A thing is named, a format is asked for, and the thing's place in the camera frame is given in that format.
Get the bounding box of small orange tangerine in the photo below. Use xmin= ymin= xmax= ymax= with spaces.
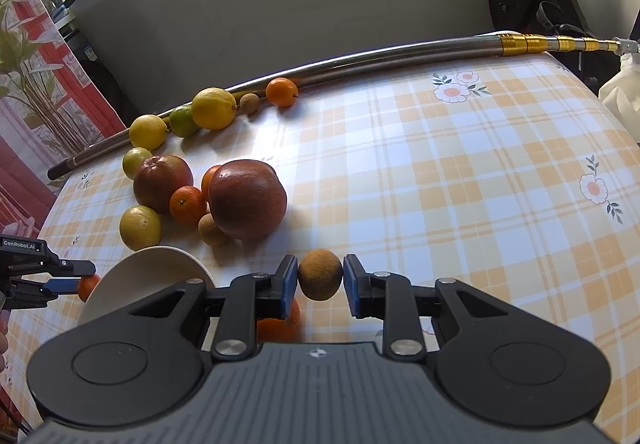
xmin=76 ymin=273 xmax=101 ymax=302

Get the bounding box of small brown longan fruit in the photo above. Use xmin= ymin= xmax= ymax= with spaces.
xmin=297 ymin=249 xmax=343 ymax=301

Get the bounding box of person's left hand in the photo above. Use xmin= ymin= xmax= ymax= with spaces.
xmin=0 ymin=317 xmax=9 ymax=372

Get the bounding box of large orange tangerine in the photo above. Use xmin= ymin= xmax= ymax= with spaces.
xmin=257 ymin=299 xmax=302 ymax=343

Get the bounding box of brown longan beside apple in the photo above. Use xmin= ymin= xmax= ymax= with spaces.
xmin=198 ymin=213 xmax=230 ymax=248

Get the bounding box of cream round plate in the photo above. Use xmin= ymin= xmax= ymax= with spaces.
xmin=78 ymin=246 xmax=216 ymax=325

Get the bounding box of yellow-green round citrus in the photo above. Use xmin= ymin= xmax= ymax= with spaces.
xmin=119 ymin=205 xmax=162 ymax=251

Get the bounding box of large dark red apple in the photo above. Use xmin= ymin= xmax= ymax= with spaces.
xmin=208 ymin=159 xmax=288 ymax=241

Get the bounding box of tangerine front of apples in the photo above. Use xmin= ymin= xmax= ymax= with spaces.
xmin=169 ymin=185 xmax=207 ymax=227

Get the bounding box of tangerine behind apple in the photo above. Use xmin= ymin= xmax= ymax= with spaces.
xmin=201 ymin=165 xmax=220 ymax=201

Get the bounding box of yellow-green citrus far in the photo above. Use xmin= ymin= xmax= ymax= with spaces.
xmin=122 ymin=146 xmax=153 ymax=180

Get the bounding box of red floral curtain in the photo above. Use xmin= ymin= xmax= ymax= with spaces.
xmin=1 ymin=0 xmax=125 ymax=238

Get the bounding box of yellow lemon left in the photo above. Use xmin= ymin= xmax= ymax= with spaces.
xmin=129 ymin=114 xmax=168 ymax=151

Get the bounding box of checked floral tablecloth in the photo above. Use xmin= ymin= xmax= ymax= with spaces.
xmin=0 ymin=51 xmax=640 ymax=444

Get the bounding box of green lime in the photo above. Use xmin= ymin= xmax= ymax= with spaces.
xmin=169 ymin=104 xmax=200 ymax=139

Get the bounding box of large yellow lemon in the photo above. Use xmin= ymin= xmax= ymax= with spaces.
xmin=191 ymin=87 xmax=236 ymax=131

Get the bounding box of small brown longan by pole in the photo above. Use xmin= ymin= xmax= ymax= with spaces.
xmin=239 ymin=93 xmax=260 ymax=116

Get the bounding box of small tangerine near pole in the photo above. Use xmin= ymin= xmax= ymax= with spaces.
xmin=265 ymin=77 xmax=298 ymax=108

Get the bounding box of long metal pole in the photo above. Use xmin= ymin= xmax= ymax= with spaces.
xmin=46 ymin=29 xmax=640 ymax=181

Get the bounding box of white plastic bag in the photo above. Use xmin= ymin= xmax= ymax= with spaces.
xmin=598 ymin=53 xmax=640 ymax=143

